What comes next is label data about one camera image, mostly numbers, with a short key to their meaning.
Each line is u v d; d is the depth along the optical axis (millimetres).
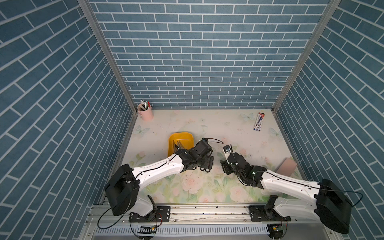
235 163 609
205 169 889
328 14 733
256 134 1083
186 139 995
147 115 1105
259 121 1118
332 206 413
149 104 1087
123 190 413
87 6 695
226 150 722
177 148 987
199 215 744
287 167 891
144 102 1105
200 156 617
